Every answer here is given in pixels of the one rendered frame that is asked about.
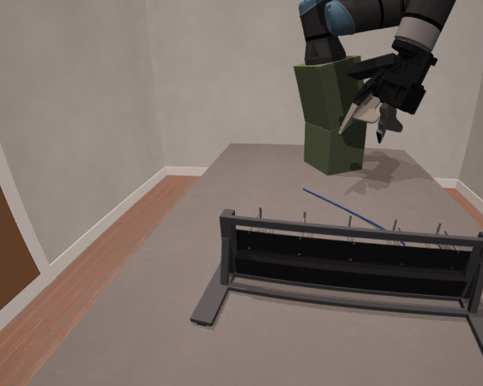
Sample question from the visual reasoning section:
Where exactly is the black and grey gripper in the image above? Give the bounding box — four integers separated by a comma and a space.
339, 39, 438, 144

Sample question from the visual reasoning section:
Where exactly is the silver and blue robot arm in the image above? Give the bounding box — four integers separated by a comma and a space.
299, 0, 456, 80

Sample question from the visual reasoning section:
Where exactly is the grey free-standing rack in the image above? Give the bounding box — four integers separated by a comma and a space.
190, 207, 483, 355

